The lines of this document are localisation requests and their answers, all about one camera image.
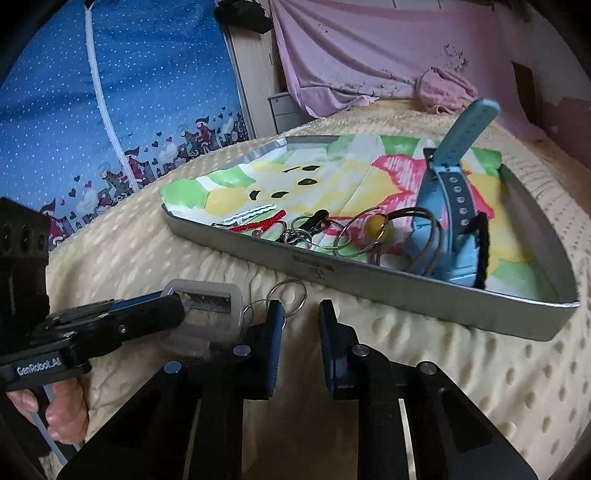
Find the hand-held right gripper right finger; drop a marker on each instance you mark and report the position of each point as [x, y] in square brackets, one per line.
[328, 341]

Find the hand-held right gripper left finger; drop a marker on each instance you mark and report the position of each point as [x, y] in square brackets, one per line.
[276, 323]

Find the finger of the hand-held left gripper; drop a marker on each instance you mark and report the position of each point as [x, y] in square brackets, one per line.
[152, 319]
[138, 302]

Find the beige hair claw clip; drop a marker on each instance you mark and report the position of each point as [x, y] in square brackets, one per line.
[203, 285]

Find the grey metal tray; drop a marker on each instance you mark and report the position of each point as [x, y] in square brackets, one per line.
[415, 300]

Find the person's left hand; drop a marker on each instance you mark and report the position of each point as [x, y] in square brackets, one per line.
[69, 410]

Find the yellow dotted blanket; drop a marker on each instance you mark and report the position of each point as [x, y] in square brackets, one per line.
[461, 392]

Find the blue dotted fabric wardrobe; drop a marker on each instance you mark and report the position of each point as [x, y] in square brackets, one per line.
[161, 92]

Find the grey drawer cabinet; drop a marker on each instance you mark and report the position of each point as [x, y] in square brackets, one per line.
[284, 110]

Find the wooden cabinet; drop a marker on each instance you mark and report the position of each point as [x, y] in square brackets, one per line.
[254, 69]

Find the pink towel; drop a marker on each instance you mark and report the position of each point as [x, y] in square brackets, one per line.
[443, 87]

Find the pink hanging cloth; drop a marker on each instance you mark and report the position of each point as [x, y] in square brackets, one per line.
[369, 46]

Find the black cloth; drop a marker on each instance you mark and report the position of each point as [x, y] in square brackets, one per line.
[240, 11]

